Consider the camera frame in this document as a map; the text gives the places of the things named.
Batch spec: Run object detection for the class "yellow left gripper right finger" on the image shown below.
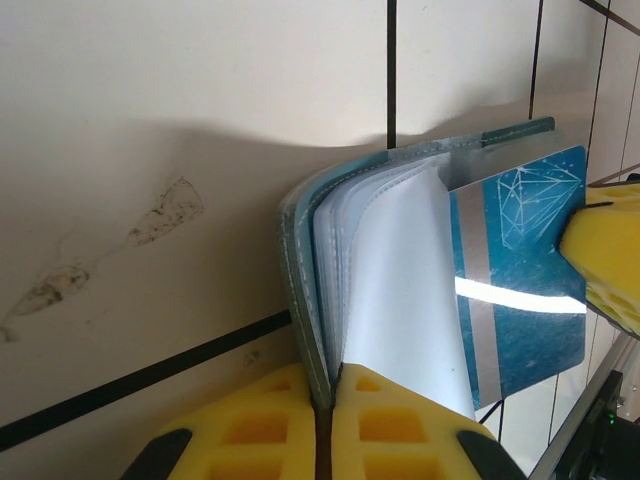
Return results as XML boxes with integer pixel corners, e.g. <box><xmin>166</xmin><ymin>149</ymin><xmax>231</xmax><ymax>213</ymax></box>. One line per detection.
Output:
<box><xmin>327</xmin><ymin>362</ymin><xmax>529</xmax><ymax>480</ymax></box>

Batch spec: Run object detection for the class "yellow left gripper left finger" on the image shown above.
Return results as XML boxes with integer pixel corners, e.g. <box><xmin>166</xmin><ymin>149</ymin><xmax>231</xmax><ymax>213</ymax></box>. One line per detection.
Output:
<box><xmin>119</xmin><ymin>362</ymin><xmax>321</xmax><ymax>480</ymax></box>

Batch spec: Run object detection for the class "blue credit card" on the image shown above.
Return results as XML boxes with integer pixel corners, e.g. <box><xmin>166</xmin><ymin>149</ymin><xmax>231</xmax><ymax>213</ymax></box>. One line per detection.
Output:
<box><xmin>446</xmin><ymin>144</ymin><xmax>590</xmax><ymax>412</ymax></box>

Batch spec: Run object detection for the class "teal card holder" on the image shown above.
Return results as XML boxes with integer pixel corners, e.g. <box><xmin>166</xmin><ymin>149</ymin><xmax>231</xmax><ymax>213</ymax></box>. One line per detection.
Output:
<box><xmin>277</xmin><ymin>116</ymin><xmax>569</xmax><ymax>407</ymax></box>

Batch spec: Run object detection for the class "aluminium table rail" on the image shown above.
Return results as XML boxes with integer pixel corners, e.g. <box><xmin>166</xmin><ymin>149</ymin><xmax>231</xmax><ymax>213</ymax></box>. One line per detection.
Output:
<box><xmin>524</xmin><ymin>327</ymin><xmax>640</xmax><ymax>480</ymax></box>

